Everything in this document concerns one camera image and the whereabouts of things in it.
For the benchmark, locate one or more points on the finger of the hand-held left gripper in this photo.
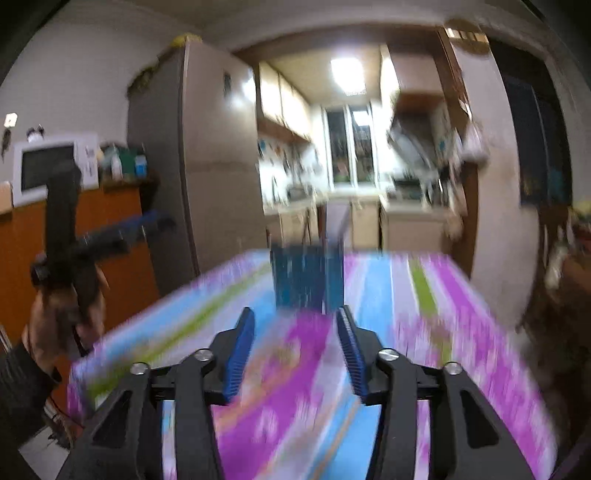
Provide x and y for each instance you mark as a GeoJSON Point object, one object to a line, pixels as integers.
{"type": "Point", "coordinates": [106, 248]}
{"type": "Point", "coordinates": [138, 225]}

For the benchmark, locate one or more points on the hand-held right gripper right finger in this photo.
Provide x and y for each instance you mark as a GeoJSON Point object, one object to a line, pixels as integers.
{"type": "Point", "coordinates": [353, 360]}

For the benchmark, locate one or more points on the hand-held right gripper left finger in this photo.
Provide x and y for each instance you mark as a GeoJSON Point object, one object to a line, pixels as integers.
{"type": "Point", "coordinates": [240, 360]}

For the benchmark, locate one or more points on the blue perforated utensil holder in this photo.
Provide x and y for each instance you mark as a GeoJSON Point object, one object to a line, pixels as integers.
{"type": "Point", "coordinates": [304, 277]}

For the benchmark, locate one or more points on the person's left hand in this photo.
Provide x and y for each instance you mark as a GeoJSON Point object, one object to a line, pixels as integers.
{"type": "Point", "coordinates": [44, 332]}

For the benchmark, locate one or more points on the orange wooden cabinet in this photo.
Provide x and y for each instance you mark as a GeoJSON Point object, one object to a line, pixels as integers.
{"type": "Point", "coordinates": [124, 277]}

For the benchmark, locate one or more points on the white microwave oven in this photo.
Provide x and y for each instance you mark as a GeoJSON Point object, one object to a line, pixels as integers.
{"type": "Point", "coordinates": [46, 168]}

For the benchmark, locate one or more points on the blue lidded jar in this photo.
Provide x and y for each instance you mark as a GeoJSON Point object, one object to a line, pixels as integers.
{"type": "Point", "coordinates": [141, 166]}

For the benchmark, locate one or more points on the white plastic bottle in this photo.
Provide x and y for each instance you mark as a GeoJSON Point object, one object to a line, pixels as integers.
{"type": "Point", "coordinates": [115, 165]}

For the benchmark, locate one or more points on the striped floral tablecloth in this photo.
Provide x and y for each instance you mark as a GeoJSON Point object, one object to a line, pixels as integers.
{"type": "Point", "coordinates": [415, 323]}

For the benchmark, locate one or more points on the small dark figurine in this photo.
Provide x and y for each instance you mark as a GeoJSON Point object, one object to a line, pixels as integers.
{"type": "Point", "coordinates": [35, 134]}

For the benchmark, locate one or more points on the silver refrigerator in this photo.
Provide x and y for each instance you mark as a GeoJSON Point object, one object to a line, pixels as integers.
{"type": "Point", "coordinates": [212, 152]}

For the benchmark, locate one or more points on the yellow green cloth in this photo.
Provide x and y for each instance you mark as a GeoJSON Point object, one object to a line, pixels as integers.
{"type": "Point", "coordinates": [141, 78]}

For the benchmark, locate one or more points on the cream upper kitchen cabinets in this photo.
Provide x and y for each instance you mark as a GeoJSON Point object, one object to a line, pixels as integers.
{"type": "Point", "coordinates": [281, 104]}

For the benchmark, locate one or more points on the kitchen window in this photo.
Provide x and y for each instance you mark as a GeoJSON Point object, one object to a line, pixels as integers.
{"type": "Point", "coordinates": [348, 143]}

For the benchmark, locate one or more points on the steel range hood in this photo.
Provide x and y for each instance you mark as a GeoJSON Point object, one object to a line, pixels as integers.
{"type": "Point", "coordinates": [413, 145]}

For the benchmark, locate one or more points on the white plastic bag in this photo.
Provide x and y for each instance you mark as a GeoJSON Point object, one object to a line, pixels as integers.
{"type": "Point", "coordinates": [474, 141]}

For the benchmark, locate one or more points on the square ceiling light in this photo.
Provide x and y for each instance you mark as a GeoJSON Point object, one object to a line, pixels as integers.
{"type": "Point", "coordinates": [348, 76]}

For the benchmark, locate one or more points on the dark blue framed window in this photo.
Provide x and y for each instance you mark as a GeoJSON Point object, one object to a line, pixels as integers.
{"type": "Point", "coordinates": [531, 143]}

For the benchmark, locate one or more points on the white wall outlet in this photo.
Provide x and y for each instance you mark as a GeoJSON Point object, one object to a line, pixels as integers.
{"type": "Point", "coordinates": [10, 120]}

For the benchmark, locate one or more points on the round golden wall clock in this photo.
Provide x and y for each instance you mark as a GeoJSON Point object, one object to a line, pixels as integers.
{"type": "Point", "coordinates": [466, 38]}

